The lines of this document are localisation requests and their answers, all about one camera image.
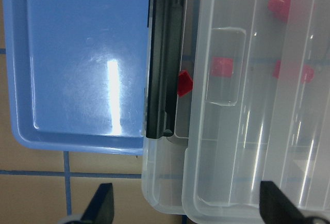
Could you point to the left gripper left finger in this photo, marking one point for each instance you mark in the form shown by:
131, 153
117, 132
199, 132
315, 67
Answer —
101, 207

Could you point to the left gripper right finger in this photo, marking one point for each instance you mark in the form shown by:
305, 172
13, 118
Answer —
275, 207

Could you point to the clear plastic box lid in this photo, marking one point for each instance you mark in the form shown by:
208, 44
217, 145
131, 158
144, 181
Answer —
252, 127

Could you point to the red block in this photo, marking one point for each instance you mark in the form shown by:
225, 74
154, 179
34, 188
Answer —
184, 83
280, 9
222, 67
306, 73

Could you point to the clear plastic storage box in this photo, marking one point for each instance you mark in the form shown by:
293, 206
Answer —
163, 158

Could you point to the blue plastic tray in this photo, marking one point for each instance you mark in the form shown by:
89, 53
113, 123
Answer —
76, 73

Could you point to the black box latch handle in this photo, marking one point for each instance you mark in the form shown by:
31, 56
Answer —
165, 25

